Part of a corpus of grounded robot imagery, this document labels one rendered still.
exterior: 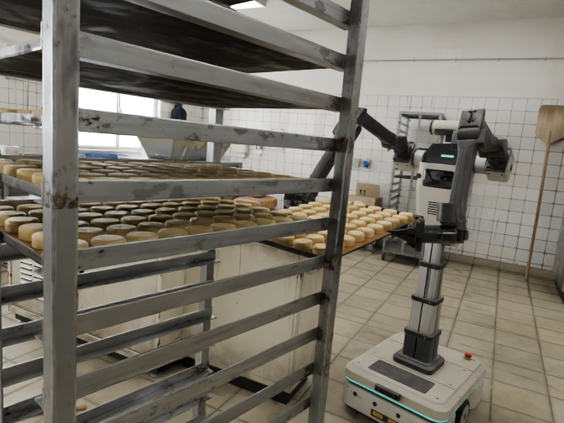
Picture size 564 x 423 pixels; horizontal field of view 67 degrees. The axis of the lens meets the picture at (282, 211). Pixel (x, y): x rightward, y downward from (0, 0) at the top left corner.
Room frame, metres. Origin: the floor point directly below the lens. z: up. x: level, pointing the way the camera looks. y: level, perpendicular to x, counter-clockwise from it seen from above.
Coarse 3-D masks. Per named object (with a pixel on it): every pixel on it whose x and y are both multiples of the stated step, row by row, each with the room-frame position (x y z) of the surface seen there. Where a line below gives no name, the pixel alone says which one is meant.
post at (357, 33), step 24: (360, 0) 0.95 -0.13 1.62; (360, 24) 0.95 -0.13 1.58; (360, 48) 0.95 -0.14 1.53; (360, 72) 0.96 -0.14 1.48; (336, 168) 0.96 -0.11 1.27; (336, 192) 0.96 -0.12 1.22; (336, 216) 0.95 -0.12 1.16; (336, 240) 0.95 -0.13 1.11; (336, 264) 0.95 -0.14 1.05; (336, 288) 0.96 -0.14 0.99; (312, 384) 0.96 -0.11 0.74; (312, 408) 0.96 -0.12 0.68
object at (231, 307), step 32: (224, 256) 2.15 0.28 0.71; (256, 256) 2.07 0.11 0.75; (288, 256) 1.99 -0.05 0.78; (256, 288) 2.06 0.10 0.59; (288, 288) 1.99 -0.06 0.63; (320, 288) 2.22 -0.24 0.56; (224, 320) 2.14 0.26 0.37; (288, 320) 1.98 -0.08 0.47; (224, 352) 2.13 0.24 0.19; (256, 352) 2.05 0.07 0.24; (288, 352) 1.97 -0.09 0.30; (256, 384) 2.08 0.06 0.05
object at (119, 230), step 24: (0, 216) 0.72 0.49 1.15; (24, 216) 0.74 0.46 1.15; (96, 216) 0.78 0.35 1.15; (120, 216) 0.81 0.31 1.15; (144, 216) 0.85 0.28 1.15; (168, 216) 0.84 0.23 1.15; (192, 216) 0.86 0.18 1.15; (216, 216) 0.89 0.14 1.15; (240, 216) 0.91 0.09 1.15; (264, 216) 0.95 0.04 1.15; (288, 216) 0.97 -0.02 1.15; (24, 240) 0.64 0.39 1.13; (96, 240) 0.60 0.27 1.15; (120, 240) 0.62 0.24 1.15
